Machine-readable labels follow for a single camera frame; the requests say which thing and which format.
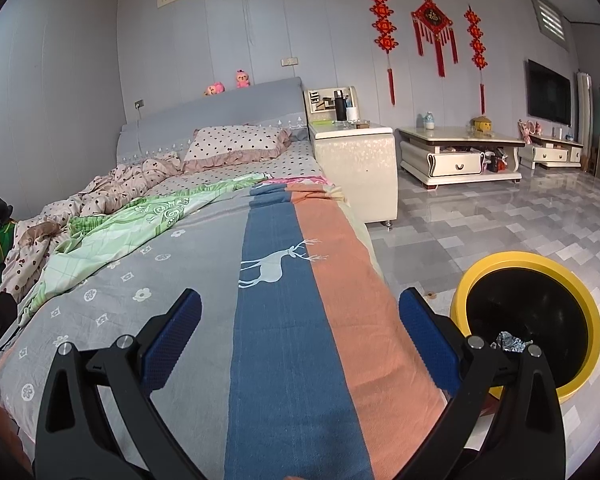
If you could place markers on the pink floral cloth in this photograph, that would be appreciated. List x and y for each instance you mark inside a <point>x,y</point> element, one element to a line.
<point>300,180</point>

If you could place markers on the light green floral quilt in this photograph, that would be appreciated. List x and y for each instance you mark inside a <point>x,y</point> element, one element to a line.
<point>145,220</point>

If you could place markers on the cream television stand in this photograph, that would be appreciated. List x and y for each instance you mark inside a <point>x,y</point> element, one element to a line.
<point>555,154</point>

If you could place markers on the white standing air conditioner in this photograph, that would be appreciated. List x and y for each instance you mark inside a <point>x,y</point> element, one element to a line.
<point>584,110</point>

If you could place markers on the pink polka dot quilt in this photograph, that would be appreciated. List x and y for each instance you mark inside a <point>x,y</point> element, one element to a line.
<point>115,190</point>

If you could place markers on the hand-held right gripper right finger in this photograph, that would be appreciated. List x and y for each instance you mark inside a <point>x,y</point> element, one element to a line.
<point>425,335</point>

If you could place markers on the small clear bottle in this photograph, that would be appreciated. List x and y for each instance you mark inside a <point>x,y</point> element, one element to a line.
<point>429,121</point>

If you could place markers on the polka dot pillow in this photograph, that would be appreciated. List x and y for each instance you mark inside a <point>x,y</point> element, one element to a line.
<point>235,147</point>

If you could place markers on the cream bedside cabinet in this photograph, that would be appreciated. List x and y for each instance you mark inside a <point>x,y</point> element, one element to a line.
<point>355,170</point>

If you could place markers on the yellow round trash bin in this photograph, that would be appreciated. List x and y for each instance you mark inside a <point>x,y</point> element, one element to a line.
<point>555,310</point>

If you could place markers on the black thermos bottle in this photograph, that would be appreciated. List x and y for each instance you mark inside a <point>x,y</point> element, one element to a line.
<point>339,105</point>

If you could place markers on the pink figurine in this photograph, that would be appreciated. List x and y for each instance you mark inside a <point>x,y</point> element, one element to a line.
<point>526,131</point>

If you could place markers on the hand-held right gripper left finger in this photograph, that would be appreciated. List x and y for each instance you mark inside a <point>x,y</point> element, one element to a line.
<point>172,345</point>

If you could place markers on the white wall outlet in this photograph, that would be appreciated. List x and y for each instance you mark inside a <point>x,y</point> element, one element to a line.
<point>290,61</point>

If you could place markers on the shuttered side window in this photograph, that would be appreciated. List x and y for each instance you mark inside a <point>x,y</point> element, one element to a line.
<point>550,22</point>

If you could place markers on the red diamond tassel ornament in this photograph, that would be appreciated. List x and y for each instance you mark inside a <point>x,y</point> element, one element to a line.
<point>432,17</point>

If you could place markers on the yellow round toy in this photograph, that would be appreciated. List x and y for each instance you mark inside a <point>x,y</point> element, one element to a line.
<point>481,126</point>

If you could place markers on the cream coffee table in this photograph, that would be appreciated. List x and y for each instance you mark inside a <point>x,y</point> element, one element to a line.
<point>460,157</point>

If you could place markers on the black flat television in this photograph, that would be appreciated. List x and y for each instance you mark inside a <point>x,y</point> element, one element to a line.
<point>547,92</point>

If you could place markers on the white cup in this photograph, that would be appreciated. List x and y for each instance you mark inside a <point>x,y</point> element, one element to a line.
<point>350,113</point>

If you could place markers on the grey upholstered bed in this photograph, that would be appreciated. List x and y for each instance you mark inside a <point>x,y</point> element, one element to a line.
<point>230,105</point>

